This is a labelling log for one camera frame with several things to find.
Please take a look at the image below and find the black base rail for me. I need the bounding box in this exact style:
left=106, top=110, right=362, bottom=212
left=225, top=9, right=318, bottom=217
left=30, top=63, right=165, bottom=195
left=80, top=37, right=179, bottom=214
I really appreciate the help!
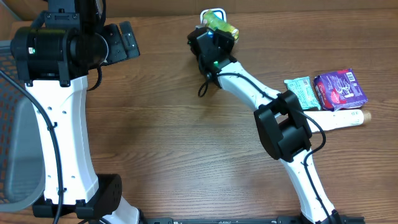
left=136, top=215, right=364, bottom=224

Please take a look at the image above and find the teal wet wipes pack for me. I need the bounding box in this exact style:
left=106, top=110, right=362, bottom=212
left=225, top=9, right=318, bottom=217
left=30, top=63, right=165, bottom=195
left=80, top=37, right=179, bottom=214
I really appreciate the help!
left=284, top=77, right=321, bottom=111

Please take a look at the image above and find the white barcode scanner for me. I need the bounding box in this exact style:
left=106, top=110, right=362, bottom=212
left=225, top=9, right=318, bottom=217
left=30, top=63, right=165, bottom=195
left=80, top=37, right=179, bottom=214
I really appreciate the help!
left=200, top=8, right=227, bottom=28

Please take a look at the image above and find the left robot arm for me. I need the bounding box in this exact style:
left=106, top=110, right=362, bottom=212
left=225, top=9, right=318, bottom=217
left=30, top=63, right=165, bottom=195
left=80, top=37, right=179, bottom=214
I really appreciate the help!
left=11, top=0, right=144, bottom=224

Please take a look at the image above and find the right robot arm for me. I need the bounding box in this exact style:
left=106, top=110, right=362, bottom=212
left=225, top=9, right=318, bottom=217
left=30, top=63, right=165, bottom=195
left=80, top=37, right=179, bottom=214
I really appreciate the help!
left=187, top=27, right=341, bottom=223

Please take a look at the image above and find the green noodle snack pack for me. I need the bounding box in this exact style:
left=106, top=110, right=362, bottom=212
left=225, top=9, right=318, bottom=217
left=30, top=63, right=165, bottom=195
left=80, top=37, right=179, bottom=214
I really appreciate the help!
left=203, top=10, right=239, bottom=42

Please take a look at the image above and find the red purple snack package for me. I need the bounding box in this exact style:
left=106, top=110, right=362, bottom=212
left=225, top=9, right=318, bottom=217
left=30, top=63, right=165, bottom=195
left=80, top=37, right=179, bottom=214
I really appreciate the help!
left=313, top=68, right=368, bottom=111

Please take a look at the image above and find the white tube gold cap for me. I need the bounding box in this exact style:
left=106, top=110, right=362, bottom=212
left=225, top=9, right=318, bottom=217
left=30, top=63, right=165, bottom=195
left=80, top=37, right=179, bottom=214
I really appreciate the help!
left=305, top=110, right=372, bottom=131

